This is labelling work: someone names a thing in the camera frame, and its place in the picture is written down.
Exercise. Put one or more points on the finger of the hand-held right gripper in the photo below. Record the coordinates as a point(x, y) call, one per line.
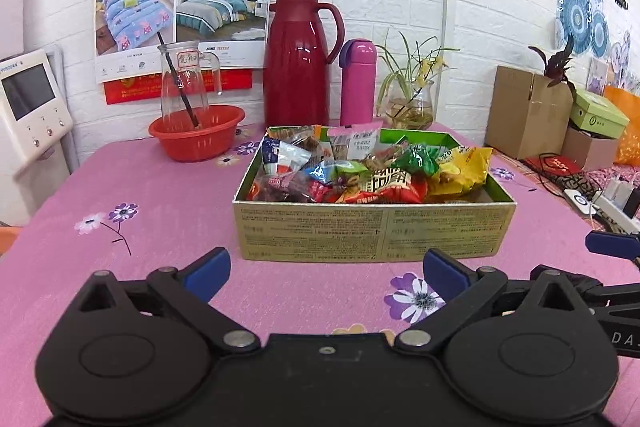
point(612, 244)
point(587, 293)

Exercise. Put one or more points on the purple plant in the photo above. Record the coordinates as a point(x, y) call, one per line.
point(557, 67)

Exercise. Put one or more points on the green cardboard box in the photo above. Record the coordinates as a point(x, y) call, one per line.
point(375, 232)

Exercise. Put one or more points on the red pouch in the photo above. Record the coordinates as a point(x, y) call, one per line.
point(555, 164)

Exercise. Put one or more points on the brown patterned bag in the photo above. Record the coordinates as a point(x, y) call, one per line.
point(570, 184)

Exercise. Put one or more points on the pink floral tablecloth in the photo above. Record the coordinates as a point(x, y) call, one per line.
point(150, 217)

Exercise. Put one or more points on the green snack packet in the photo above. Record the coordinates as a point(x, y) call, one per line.
point(420, 158)

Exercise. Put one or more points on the black stick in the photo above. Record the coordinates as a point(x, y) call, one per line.
point(175, 77)

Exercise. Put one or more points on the dark red thermos jug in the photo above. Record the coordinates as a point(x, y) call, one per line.
point(297, 67)

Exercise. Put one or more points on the green plant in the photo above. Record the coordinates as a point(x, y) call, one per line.
point(410, 62)

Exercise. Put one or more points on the glass vase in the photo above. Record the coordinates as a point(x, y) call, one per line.
point(412, 112)

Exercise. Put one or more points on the yellow snack packet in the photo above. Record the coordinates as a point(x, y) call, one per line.
point(460, 169)

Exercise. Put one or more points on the red plastic bowl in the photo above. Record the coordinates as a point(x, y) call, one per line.
point(195, 142)

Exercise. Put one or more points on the small cardboard box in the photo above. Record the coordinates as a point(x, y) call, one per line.
point(590, 152)

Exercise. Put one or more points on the orange plaid cloth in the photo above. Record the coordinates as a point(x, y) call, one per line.
point(520, 174)

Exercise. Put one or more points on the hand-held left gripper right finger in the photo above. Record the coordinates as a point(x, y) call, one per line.
point(445, 272)

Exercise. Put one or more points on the green shoe box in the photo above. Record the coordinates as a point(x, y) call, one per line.
point(597, 114)

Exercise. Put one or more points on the pile of assorted snacks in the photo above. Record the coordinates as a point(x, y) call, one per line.
point(310, 172)

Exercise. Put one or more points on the white machine with screen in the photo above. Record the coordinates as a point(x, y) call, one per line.
point(30, 117)

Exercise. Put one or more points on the orange bag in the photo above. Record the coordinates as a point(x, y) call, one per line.
point(627, 127)

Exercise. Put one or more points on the pink bottle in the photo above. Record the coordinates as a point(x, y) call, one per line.
point(357, 87)

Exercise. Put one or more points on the large cardboard box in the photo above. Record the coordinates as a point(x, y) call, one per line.
point(525, 117)

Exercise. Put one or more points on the white power strip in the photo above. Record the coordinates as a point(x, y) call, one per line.
point(610, 204)

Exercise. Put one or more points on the blue paper fan decoration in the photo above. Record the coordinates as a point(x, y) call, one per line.
point(580, 17)

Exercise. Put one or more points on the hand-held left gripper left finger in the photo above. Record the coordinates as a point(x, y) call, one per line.
point(210, 272)

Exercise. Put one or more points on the pink floral blanket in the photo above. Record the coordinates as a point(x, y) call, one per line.
point(617, 174)

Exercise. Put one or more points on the glass pitcher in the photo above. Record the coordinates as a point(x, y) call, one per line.
point(192, 77)

